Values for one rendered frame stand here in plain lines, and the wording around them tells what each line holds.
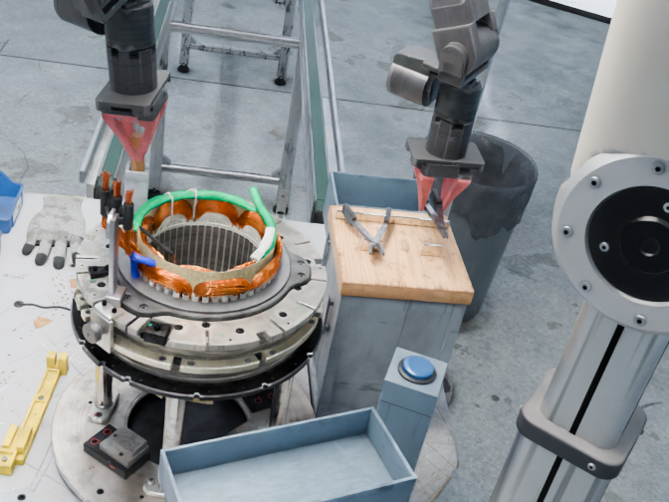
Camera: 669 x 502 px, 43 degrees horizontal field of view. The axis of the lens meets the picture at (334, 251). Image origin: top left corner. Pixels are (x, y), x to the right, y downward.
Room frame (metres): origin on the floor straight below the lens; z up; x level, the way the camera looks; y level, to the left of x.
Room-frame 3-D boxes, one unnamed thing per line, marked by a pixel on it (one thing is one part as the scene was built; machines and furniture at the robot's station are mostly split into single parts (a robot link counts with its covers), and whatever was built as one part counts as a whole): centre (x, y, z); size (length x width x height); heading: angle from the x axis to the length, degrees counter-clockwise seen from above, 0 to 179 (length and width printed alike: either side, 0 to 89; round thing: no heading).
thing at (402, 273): (1.07, -0.09, 1.05); 0.20 x 0.19 x 0.02; 12
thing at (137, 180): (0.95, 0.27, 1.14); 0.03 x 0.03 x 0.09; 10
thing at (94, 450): (0.81, 0.24, 0.81); 0.08 x 0.05 x 0.01; 64
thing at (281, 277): (0.89, 0.16, 1.05); 0.22 x 0.22 x 0.12
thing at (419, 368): (0.84, -0.13, 1.04); 0.04 x 0.04 x 0.01
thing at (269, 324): (0.89, 0.16, 1.09); 0.32 x 0.32 x 0.01
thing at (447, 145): (1.09, -0.12, 1.24); 0.10 x 0.07 x 0.07; 102
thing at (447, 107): (1.09, -0.12, 1.30); 0.07 x 0.06 x 0.07; 62
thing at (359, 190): (1.22, -0.06, 0.92); 0.17 x 0.11 x 0.28; 102
